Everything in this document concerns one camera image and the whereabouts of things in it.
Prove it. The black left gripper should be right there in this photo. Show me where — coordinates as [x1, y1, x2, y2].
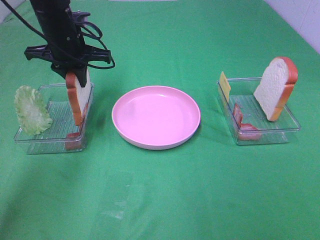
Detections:
[24, 23, 112, 88]

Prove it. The toy bread slice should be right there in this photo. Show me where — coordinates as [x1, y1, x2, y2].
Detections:
[253, 56, 298, 122]
[65, 70, 91, 126]

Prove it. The green lettuce leaf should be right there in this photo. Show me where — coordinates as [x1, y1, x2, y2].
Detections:
[14, 85, 53, 136]

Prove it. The bacon strip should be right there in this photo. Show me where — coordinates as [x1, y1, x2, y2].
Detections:
[64, 103, 88, 151]
[232, 103, 261, 141]

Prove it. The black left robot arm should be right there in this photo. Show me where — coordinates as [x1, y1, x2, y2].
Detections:
[24, 0, 115, 87]

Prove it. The left clear plastic tray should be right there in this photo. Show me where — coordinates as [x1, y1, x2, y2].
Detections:
[14, 83, 88, 155]

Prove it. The clear plastic tray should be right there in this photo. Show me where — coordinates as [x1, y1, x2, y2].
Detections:
[216, 77, 301, 146]
[14, 83, 88, 155]

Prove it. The pink round plate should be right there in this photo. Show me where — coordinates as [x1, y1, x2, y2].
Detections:
[111, 85, 201, 150]

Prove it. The yellow cheese slice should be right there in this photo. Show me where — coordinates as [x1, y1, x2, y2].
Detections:
[219, 71, 231, 103]

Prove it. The green tablecloth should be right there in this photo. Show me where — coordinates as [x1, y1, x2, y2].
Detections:
[0, 0, 320, 240]

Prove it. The right clear plastic tray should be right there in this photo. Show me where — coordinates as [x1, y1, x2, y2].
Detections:
[216, 77, 301, 146]

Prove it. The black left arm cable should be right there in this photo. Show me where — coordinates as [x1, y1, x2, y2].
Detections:
[0, 0, 116, 70]

